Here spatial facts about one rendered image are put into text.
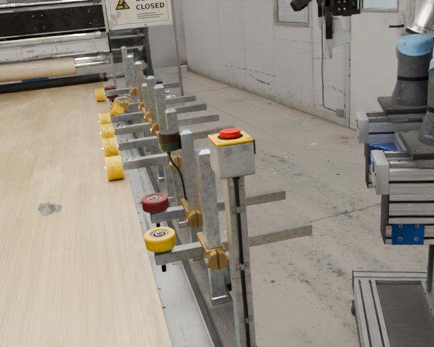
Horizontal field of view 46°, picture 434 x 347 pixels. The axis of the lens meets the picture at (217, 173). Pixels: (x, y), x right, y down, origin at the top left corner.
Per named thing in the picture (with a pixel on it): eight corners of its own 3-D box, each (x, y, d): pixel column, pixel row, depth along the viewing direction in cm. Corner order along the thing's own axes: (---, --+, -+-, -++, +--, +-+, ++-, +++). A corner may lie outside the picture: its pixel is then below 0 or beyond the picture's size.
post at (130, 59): (142, 131, 322) (132, 54, 306) (143, 132, 319) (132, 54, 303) (137, 131, 322) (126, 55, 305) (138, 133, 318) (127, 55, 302)
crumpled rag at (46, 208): (65, 209, 152) (64, 202, 151) (43, 216, 148) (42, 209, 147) (54, 202, 158) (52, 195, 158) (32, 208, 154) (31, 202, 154)
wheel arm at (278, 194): (282, 198, 166) (281, 186, 165) (286, 202, 163) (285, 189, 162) (150, 222, 157) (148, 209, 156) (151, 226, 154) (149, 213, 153)
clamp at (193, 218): (196, 209, 164) (195, 195, 162) (206, 226, 151) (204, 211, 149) (179, 213, 162) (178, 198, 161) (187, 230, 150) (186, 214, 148)
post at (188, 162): (204, 271, 163) (189, 127, 147) (207, 277, 160) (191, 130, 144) (193, 274, 162) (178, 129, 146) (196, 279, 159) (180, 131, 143)
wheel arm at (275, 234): (307, 233, 143) (307, 219, 142) (313, 237, 140) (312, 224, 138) (155, 262, 134) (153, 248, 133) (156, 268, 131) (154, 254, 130)
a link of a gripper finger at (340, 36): (352, 58, 117) (352, 17, 114) (326, 60, 119) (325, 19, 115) (350, 57, 120) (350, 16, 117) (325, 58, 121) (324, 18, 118)
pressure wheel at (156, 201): (169, 222, 161) (165, 189, 158) (173, 233, 154) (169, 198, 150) (144, 227, 160) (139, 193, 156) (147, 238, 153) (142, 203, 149)
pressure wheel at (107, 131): (111, 119, 219) (114, 132, 214) (114, 132, 225) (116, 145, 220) (98, 121, 218) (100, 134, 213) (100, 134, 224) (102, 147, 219)
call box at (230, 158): (244, 166, 101) (242, 129, 98) (255, 177, 94) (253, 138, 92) (211, 172, 99) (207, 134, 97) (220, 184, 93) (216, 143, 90)
